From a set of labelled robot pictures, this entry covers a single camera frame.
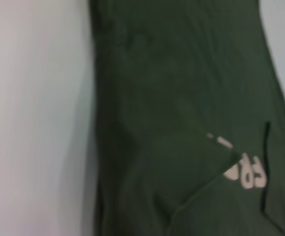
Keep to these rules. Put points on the dark green printed t-shirt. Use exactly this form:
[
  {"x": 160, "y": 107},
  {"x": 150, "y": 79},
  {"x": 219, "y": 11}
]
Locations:
[{"x": 169, "y": 98}]

